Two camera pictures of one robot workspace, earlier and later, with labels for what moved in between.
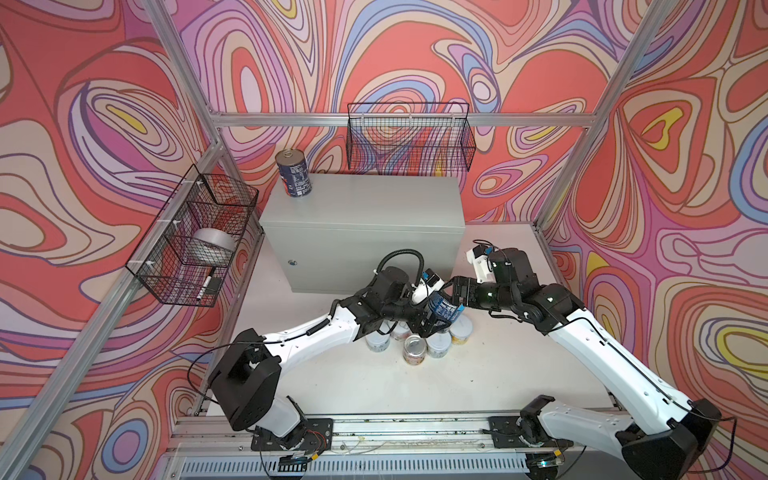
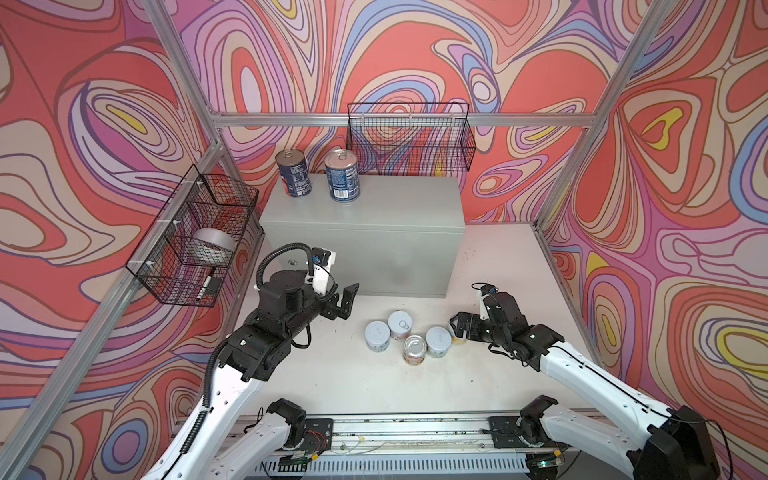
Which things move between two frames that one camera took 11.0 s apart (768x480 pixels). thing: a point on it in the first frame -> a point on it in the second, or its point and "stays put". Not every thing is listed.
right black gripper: [457, 290] -> [473, 320]
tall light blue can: [444, 308] -> [343, 174]
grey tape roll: [211, 247] stays put
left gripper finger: [426, 325] -> [348, 298]
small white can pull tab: [401, 331] stays put
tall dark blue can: [294, 172] stays put
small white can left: [378, 342] stays put
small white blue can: [438, 344] stays put
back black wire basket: [410, 136] stays put
